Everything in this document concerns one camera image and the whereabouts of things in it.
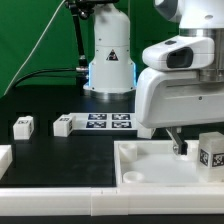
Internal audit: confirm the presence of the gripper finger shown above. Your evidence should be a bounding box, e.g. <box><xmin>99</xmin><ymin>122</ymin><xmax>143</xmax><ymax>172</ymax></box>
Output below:
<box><xmin>166</xmin><ymin>127</ymin><xmax>188</xmax><ymax>155</ymax></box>

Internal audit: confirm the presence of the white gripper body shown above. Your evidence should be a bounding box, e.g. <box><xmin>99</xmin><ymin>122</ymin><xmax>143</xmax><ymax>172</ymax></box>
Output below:
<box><xmin>135</xmin><ymin>68</ymin><xmax>224</xmax><ymax>128</ymax></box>

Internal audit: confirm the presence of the white square tabletop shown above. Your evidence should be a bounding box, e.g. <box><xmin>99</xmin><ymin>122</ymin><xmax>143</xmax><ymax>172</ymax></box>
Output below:
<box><xmin>114</xmin><ymin>140</ymin><xmax>224</xmax><ymax>186</ymax></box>

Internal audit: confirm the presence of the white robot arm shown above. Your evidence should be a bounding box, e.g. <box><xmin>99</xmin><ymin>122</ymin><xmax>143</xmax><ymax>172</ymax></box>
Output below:
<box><xmin>84</xmin><ymin>0</ymin><xmax>224</xmax><ymax>155</ymax></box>

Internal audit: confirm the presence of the white left fence piece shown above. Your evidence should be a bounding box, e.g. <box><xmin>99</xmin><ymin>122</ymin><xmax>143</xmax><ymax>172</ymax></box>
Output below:
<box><xmin>0</xmin><ymin>145</ymin><xmax>13</xmax><ymax>179</ymax></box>

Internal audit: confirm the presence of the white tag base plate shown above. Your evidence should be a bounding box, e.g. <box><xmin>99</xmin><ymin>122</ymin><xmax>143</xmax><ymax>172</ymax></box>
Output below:
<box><xmin>74</xmin><ymin>113</ymin><xmax>136</xmax><ymax>130</ymax></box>

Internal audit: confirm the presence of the white front fence wall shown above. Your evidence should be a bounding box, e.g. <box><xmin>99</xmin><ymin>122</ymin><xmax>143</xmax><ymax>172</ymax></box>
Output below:
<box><xmin>0</xmin><ymin>186</ymin><xmax>224</xmax><ymax>216</ymax></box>

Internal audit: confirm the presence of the white cable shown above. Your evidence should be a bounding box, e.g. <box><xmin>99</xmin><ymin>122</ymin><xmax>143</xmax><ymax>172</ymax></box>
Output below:
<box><xmin>2</xmin><ymin>0</ymin><xmax>67</xmax><ymax>98</ymax></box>

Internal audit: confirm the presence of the black cable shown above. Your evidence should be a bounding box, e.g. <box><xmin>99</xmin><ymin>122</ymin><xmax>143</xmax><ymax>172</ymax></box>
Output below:
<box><xmin>12</xmin><ymin>68</ymin><xmax>88</xmax><ymax>88</ymax></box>

